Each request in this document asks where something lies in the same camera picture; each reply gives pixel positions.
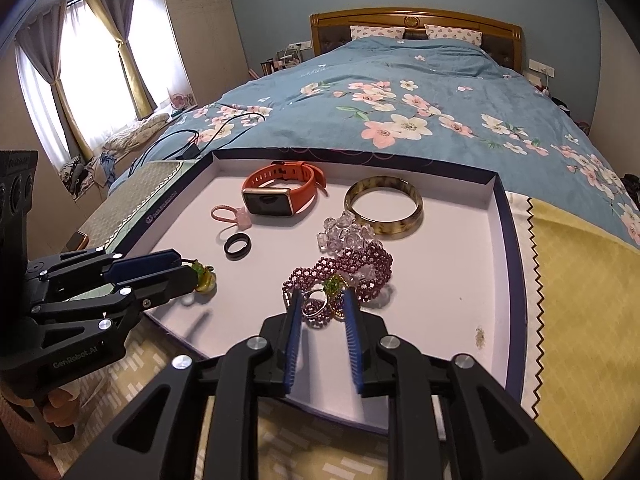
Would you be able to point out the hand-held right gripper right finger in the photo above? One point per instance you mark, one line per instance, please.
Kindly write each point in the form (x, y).
(351, 325)

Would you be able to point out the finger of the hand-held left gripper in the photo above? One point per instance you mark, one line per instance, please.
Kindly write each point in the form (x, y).
(145, 264)
(165, 285)

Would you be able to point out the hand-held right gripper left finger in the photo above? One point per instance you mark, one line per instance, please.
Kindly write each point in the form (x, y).
(295, 325)

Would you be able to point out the yellow green glass bead charm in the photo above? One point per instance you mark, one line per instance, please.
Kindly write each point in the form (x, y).
(206, 282)

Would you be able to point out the white tray with dark rim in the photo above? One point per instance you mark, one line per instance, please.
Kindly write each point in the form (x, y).
(450, 260)

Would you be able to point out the person's left hand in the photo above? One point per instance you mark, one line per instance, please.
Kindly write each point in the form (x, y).
(60, 410)

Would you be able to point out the rose gold phone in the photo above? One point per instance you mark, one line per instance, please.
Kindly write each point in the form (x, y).
(77, 241)

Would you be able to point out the green quilted mat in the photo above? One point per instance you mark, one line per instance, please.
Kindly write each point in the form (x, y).
(130, 195)

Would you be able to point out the pile of clothes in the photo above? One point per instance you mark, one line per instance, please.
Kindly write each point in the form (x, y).
(85, 175)

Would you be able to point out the tortoiseshell bangle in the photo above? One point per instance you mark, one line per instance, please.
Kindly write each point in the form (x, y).
(395, 232)

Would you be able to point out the orange smartwatch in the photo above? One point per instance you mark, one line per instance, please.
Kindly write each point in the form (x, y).
(305, 195)

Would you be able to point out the folded white blanket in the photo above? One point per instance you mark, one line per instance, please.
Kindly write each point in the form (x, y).
(140, 132)

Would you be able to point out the small pink fan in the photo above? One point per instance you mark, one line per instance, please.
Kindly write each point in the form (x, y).
(178, 101)

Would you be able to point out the grey and yellow curtain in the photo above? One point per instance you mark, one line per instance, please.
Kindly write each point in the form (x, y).
(117, 15)
(37, 50)

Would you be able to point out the bright window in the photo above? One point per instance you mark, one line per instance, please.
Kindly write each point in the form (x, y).
(85, 60)

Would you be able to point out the blue floral duvet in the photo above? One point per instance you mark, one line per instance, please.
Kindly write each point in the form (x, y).
(400, 90)

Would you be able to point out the bedside clutter of bottles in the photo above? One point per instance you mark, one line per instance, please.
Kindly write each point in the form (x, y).
(277, 62)

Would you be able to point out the white spotted pillow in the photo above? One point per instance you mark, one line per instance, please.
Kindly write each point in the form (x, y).
(377, 32)
(452, 32)

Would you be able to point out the bedside clutter with dark items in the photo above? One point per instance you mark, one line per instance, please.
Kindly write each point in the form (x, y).
(565, 107)

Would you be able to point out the wooden headboard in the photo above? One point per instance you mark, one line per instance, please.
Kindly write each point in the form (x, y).
(415, 16)

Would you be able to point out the white wall socket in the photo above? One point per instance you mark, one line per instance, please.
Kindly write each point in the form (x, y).
(300, 45)
(540, 65)

